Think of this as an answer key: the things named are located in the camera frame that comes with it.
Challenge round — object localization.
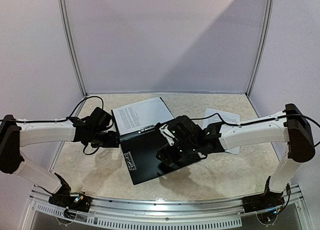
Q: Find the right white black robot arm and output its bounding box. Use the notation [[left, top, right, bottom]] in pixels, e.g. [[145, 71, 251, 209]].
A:
[[155, 104, 316, 208]]

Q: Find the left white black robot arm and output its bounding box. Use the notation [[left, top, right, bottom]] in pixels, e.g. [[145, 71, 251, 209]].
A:
[[0, 107, 120, 207]]

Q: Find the right aluminium frame post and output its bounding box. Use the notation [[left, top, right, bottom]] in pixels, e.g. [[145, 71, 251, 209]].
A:
[[245, 0, 274, 98]]

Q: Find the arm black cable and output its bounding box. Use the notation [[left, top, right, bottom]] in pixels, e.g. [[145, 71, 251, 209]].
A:
[[0, 96, 105, 123], [189, 112, 320, 216]]

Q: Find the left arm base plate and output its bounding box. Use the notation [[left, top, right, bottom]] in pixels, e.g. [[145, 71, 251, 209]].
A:
[[48, 190, 92, 213]]

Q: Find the aluminium front rail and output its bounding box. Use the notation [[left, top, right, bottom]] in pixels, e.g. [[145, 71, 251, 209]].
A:
[[25, 184, 305, 219]]

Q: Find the white paper stack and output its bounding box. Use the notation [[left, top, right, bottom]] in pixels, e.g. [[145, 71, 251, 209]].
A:
[[201, 107, 241, 155]]

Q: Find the left aluminium frame post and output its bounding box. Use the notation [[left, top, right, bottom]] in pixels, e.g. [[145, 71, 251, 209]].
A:
[[58, 0, 88, 97]]

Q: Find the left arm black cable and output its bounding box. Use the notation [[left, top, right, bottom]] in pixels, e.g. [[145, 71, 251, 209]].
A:
[[0, 96, 105, 123]]

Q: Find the black clip folder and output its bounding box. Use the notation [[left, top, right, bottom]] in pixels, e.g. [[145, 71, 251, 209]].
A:
[[111, 97, 201, 185]]

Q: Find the white printed sheet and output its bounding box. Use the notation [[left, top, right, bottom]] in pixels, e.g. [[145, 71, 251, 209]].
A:
[[111, 97, 174, 136]]

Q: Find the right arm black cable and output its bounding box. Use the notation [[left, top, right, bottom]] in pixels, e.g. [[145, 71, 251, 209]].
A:
[[189, 112, 320, 216]]

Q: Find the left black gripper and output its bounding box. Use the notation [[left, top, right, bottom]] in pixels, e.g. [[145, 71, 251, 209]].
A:
[[90, 129, 120, 148]]

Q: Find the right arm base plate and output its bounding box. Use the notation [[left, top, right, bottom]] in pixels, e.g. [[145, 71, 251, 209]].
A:
[[241, 193, 284, 213]]

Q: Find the aluminium frame post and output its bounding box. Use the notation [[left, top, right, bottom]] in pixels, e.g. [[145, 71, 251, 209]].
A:
[[58, 0, 88, 97], [245, 0, 274, 98]]

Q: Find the perforated white cable tray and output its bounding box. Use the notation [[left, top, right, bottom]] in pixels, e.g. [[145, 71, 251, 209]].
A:
[[30, 203, 243, 230]]

